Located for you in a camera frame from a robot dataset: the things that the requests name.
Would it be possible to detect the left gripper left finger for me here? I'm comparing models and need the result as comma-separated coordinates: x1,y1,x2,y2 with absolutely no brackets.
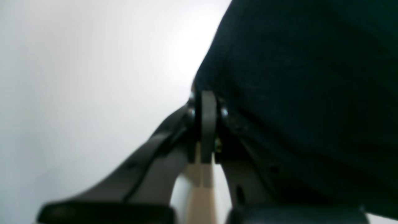
37,91,218,224

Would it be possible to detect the black T-shirt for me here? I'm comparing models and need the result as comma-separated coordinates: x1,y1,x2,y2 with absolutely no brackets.
195,0,398,218

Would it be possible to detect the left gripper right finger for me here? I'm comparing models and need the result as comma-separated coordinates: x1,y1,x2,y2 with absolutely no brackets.
215,100,369,224

